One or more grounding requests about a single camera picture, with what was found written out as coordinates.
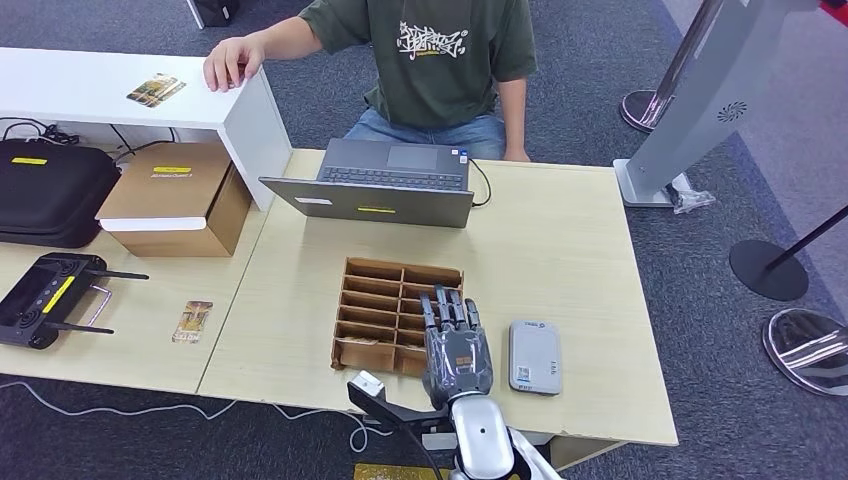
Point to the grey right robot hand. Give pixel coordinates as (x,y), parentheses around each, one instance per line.
(457,361)

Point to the person's right hand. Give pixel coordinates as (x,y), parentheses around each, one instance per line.
(232,60)

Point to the person's left hand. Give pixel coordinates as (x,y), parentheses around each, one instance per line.
(517,156)

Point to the person's right forearm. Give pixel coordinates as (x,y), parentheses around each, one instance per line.
(291,38)

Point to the person's left forearm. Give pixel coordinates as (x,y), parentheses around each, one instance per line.
(512,112)

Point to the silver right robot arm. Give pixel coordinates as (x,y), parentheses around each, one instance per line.
(484,437)

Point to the grey card reader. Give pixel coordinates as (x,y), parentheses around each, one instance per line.
(533,358)

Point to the wooden card organizer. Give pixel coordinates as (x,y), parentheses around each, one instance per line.
(384,311)

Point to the slotted room key card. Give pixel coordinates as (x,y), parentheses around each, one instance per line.
(360,340)

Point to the person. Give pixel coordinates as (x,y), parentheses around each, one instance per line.
(444,79)

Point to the black cabinet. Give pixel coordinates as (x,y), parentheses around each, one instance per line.
(215,10)

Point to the white shelf bench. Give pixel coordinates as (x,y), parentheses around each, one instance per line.
(258,139)

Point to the white table crossbar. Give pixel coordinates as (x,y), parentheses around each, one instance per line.
(434,442)

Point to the yellow base block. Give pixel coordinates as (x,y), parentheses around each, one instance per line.
(391,473)

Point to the beige table leg panel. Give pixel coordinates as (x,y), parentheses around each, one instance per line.
(576,454)

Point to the brown cardboard box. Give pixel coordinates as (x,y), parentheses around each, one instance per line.
(169,199)

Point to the grey laptop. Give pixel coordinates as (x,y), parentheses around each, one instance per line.
(371,205)

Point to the clear plastic bag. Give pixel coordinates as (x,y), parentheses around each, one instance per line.
(690,199)

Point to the silver kiosk stand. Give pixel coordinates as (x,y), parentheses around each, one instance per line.
(702,99)

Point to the black carrying case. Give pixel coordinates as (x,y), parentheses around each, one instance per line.
(53,199)

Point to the black remote controller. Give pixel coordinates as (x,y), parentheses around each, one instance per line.
(38,300)

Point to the round chrome stanchion base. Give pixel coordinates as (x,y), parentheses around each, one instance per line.
(798,344)

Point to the red barrier belt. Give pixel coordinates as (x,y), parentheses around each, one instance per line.
(836,3)

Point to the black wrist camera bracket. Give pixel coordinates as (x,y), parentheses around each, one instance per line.
(397,414)

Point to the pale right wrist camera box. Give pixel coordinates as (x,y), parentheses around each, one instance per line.
(366,384)

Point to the chrome stanchion post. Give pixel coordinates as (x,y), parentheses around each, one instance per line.
(641,111)

